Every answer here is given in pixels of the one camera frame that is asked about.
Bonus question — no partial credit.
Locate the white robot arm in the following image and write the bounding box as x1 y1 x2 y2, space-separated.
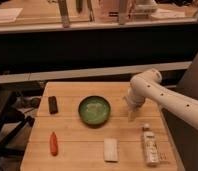
125 68 198 130

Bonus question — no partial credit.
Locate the green bowl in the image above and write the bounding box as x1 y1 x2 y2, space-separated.
78 96 111 126

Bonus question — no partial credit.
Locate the white tube bottle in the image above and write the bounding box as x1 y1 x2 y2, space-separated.
143 124 160 166

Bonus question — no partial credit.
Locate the white rectangular sponge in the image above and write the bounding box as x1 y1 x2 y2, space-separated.
104 138 118 162

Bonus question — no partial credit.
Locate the black rectangular block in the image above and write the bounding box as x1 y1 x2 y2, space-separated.
48 96 58 114

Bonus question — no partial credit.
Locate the orange toy carrot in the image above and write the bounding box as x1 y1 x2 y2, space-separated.
50 132 58 156

